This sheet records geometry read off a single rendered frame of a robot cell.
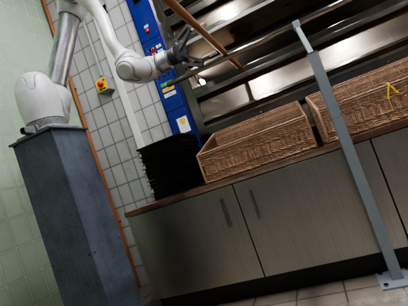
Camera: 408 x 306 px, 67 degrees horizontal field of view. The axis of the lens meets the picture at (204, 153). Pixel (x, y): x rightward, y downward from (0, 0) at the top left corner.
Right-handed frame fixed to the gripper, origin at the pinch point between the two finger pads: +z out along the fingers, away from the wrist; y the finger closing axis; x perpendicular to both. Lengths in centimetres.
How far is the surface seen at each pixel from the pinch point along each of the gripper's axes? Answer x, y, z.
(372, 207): 0, 89, 38
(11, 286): 28, 75, -123
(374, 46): -59, 21, 73
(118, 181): -60, 41, -110
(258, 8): -46, -21, 24
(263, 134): -10.9, 47.4, 6.5
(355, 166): 0, 72, 37
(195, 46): -51, -20, -19
